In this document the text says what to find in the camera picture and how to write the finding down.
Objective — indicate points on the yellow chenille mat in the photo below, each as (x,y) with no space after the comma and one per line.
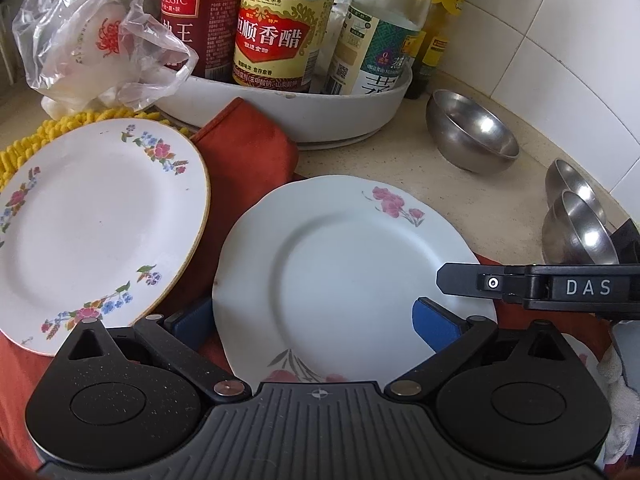
(14,155)

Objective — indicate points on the red cloth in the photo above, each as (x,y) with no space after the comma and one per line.
(247,156)

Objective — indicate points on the black gas stove burner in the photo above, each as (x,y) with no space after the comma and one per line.
(626,241)

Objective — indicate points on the large white floral plate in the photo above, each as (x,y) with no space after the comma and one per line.
(316,282)

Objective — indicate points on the white rotating condiment rack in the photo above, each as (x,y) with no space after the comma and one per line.
(306,118)

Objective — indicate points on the clear bottle green label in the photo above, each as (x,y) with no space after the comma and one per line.
(374,46)

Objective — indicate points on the small white floral plate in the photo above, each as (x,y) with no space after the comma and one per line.
(579,348)

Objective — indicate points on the yellow oil bottle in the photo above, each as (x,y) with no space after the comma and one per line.
(440,20)

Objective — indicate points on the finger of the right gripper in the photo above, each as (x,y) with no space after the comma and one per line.
(610,291)

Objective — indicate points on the white gloved right hand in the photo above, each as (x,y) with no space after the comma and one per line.
(624,405)

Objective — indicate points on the steel bowl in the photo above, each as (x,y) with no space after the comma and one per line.
(572,233)
(468,135)
(561,176)

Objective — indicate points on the yellow-label vinegar bottle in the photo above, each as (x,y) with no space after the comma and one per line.
(277,43)

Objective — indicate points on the clear plastic bag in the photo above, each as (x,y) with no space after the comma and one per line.
(94,54)

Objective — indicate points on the gold-rimmed floral plate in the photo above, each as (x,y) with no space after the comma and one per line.
(98,225)

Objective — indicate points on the red soy sauce bottle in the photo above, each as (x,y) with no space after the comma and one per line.
(208,27)

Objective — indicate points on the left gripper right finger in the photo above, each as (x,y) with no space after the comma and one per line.
(454,340)

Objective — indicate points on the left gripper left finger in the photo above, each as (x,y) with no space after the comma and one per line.
(174,342)

